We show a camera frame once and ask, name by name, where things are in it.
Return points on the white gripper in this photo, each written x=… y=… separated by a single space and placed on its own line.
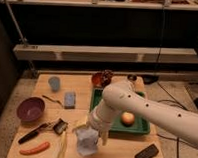
x=99 y=120

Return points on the blue sponge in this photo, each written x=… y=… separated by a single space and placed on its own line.
x=69 y=100

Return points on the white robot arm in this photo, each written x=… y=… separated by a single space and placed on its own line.
x=120 y=97

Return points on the clear blue plastic cup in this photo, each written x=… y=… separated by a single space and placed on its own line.
x=54 y=83

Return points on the small dark cup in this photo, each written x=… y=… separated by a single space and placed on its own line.
x=132 y=78

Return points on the crumpled clear plastic bag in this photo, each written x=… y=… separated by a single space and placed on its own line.
x=87 y=139

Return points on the orange apple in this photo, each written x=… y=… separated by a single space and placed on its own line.
x=127 y=119

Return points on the yellow banana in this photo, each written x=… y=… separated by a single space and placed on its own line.
x=60 y=147

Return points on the green plastic tray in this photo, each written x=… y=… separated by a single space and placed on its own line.
x=139 y=127

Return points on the orange carrot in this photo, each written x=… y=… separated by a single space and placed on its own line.
x=38 y=149

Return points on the thin metal utensil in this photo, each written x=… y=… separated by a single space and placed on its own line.
x=52 y=100

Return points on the red bowl with items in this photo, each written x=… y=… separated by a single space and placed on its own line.
x=101 y=79

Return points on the black rectangular block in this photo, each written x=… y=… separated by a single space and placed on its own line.
x=149 y=152

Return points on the purple bowl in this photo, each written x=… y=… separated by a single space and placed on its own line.
x=31 y=109

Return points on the black handled knife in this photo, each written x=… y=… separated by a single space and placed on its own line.
x=35 y=132

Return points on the metal shelf frame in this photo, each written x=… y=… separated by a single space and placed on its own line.
x=157 y=41

